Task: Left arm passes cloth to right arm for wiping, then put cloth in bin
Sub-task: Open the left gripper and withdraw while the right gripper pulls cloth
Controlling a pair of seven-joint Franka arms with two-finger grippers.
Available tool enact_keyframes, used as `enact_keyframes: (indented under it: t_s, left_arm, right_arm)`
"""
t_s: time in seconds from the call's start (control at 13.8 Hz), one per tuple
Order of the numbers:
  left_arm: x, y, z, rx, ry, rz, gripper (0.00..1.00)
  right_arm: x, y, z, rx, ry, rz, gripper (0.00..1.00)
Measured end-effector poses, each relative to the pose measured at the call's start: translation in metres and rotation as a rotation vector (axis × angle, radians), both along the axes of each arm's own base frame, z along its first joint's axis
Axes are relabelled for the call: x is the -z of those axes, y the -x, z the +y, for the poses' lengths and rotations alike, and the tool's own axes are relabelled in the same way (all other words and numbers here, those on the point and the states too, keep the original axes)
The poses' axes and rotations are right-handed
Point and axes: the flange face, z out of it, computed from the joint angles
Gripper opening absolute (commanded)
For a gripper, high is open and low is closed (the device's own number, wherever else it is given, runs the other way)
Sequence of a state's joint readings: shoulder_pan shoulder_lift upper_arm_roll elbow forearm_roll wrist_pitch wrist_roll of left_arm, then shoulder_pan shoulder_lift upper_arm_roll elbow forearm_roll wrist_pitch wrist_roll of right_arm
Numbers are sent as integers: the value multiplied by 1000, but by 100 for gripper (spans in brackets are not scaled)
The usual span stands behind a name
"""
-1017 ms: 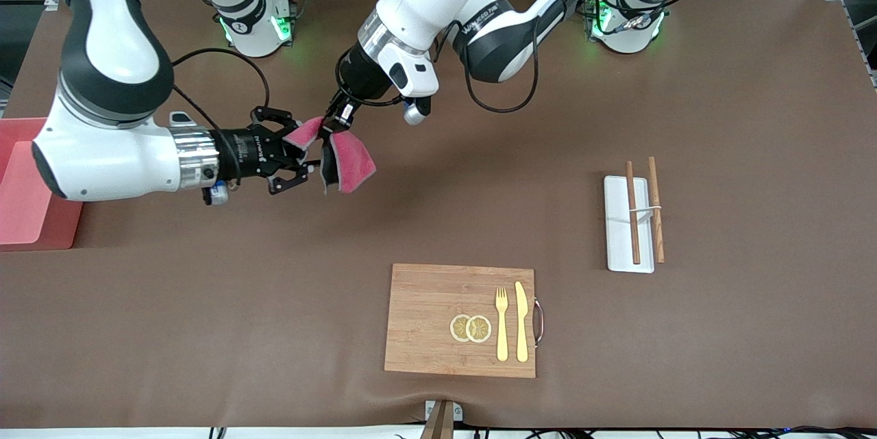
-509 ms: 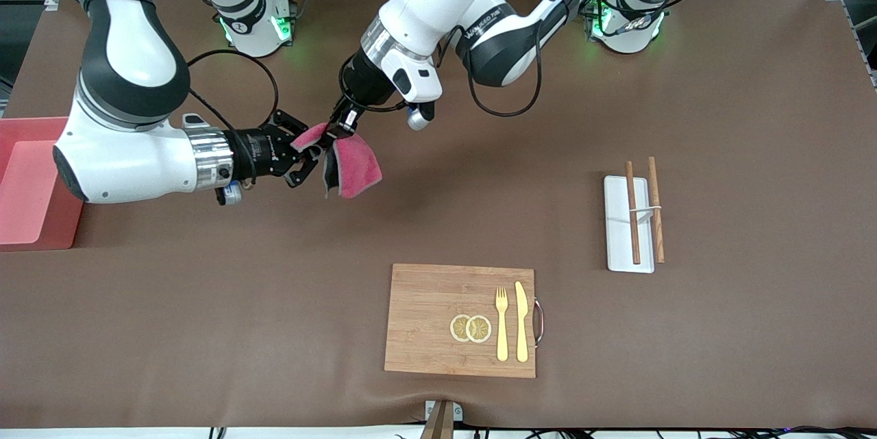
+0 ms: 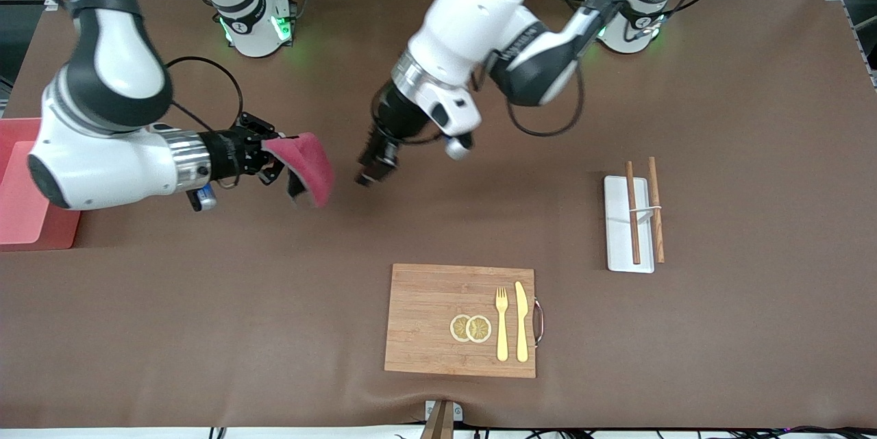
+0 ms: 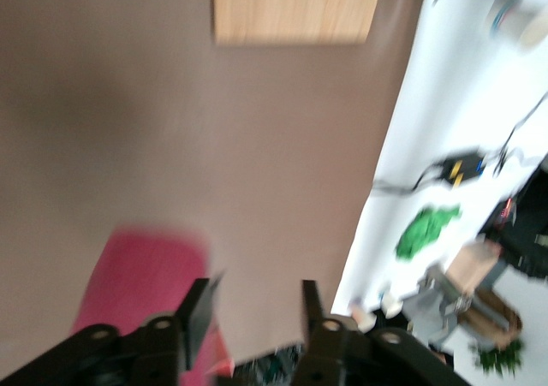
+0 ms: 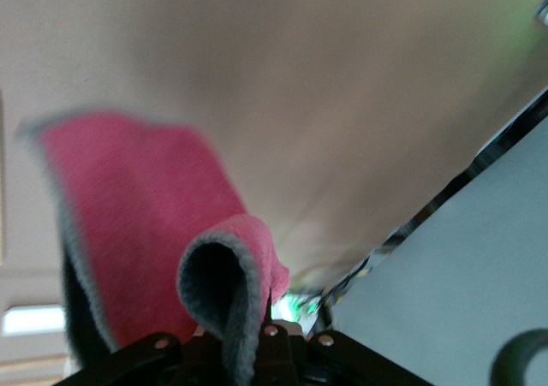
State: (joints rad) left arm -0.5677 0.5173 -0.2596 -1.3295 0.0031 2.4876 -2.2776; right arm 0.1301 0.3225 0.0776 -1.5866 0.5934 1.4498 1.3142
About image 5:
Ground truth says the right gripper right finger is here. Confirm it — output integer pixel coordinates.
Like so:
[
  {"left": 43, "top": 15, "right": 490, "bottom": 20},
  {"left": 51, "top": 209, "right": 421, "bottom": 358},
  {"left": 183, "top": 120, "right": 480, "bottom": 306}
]
[{"left": 256, "top": 287, "right": 433, "bottom": 386}]

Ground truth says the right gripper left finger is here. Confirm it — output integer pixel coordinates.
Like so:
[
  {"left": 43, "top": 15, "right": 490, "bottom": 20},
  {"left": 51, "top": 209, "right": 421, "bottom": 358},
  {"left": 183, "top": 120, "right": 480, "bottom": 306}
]
[{"left": 55, "top": 332, "right": 235, "bottom": 386}]

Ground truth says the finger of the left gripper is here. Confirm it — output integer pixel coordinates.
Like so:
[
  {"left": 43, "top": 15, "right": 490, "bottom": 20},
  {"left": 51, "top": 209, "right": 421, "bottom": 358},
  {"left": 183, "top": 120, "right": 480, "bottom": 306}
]
[{"left": 62, "top": 240, "right": 119, "bottom": 364}]

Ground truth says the red cloth with grey trim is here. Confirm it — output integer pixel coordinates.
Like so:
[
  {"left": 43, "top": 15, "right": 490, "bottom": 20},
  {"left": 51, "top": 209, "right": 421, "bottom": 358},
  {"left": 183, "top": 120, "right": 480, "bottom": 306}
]
[{"left": 15, "top": 110, "right": 292, "bottom": 386}]

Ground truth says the silver table edge strip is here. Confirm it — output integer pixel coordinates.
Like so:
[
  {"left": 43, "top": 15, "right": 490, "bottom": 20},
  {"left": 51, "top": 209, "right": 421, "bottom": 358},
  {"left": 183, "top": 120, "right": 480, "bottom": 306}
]
[{"left": 316, "top": 88, "right": 548, "bottom": 318}]

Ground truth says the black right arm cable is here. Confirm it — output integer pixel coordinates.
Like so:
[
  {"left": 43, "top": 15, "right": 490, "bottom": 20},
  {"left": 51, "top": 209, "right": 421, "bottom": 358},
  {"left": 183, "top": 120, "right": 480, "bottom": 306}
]
[{"left": 490, "top": 329, "right": 548, "bottom": 386}]

